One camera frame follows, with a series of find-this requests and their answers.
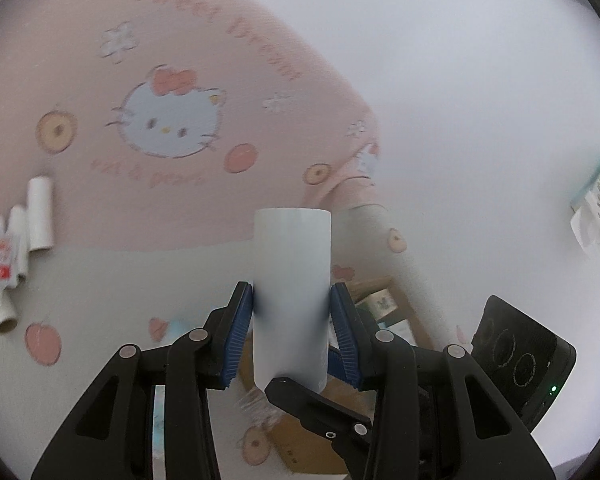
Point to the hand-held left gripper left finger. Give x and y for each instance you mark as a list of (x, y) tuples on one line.
[(237, 340)]

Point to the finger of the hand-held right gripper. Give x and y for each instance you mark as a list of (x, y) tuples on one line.
[(310, 405)]

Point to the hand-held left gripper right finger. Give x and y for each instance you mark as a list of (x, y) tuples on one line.
[(345, 340)]

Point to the brown cardboard box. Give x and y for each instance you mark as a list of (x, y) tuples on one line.
[(300, 447)]

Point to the small white box green panel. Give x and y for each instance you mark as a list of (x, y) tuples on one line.
[(377, 305)]

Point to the clear plastic wrap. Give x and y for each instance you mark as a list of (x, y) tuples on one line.
[(255, 407)]

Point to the colourful cartoon printed pack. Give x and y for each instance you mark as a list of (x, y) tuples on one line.
[(597, 200)]

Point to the white squeeze pouch red label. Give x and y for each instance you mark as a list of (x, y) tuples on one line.
[(0, 260)]

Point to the cartoon printed bed sheet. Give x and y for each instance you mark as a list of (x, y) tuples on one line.
[(130, 60)]

